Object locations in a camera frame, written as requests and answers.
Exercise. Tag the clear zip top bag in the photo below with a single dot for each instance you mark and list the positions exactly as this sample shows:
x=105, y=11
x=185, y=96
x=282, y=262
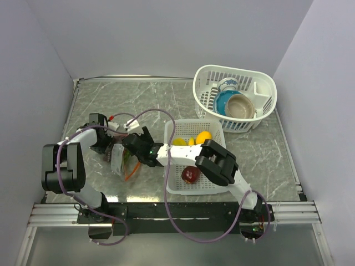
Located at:
x=116, y=164

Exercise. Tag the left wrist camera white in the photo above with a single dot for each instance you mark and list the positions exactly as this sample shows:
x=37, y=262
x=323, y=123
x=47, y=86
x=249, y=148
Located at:
x=113, y=128

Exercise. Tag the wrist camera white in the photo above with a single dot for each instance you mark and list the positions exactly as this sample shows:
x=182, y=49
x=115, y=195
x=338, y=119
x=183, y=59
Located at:
x=113, y=128
x=132, y=126

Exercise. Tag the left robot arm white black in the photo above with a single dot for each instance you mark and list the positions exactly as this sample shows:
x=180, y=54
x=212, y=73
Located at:
x=63, y=170

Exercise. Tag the purple fake grapes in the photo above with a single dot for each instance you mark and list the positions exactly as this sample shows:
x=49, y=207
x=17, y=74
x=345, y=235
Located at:
x=108, y=153

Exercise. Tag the teal bowl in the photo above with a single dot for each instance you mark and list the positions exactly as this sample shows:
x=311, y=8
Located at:
x=221, y=99

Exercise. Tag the aluminium frame rail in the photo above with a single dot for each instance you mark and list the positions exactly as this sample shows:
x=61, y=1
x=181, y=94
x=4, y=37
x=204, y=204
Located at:
x=65, y=215

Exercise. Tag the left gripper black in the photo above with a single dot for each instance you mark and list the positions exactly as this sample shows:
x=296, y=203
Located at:
x=102, y=149

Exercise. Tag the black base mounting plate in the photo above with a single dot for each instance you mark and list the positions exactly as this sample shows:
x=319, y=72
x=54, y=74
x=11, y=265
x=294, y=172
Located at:
x=190, y=217

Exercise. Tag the yellow fake lemon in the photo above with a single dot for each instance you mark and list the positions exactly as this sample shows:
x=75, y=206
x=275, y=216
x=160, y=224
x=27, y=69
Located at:
x=203, y=136

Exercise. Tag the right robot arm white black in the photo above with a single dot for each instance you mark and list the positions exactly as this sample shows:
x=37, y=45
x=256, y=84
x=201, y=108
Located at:
x=214, y=161

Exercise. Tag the green fake lettuce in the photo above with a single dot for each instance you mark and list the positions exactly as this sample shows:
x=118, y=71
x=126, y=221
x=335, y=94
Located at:
x=126, y=156

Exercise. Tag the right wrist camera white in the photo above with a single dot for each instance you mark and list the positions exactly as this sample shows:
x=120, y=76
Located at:
x=132, y=126

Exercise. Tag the white oval dish rack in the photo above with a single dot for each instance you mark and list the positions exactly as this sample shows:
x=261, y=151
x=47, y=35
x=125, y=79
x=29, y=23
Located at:
x=257, y=86

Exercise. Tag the red fake apple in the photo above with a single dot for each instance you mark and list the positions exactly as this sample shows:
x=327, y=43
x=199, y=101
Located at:
x=190, y=175

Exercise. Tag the blue white porcelain cup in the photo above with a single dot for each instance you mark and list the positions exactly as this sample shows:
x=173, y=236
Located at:
x=227, y=84

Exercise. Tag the white perforated rectangular basket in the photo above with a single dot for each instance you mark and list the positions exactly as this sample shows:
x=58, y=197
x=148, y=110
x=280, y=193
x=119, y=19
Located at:
x=186, y=129

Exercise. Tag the yellow fake banana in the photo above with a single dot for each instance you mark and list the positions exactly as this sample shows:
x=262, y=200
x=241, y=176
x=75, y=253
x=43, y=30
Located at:
x=191, y=141

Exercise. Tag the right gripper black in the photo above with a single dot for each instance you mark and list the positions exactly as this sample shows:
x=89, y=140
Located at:
x=146, y=136

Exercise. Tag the beige bowl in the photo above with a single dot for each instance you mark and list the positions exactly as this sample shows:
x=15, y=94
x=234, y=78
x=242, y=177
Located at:
x=240, y=107

